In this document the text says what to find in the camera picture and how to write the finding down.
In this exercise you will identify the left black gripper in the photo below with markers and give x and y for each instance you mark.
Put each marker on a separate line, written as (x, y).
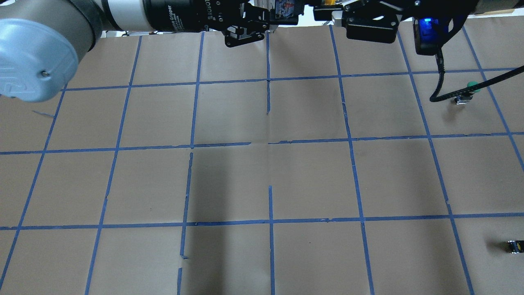
(185, 15)

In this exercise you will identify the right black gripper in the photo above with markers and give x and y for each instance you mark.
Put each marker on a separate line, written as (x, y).
(370, 29)

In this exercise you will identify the yellow push button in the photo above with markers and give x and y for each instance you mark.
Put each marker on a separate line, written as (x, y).
(297, 12)

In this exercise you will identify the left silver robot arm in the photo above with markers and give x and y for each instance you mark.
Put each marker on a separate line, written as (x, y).
(42, 42)

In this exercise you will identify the green push button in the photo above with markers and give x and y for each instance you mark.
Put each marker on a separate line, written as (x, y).
(465, 98)

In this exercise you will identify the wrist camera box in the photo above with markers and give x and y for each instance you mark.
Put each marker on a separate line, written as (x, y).
(429, 35)

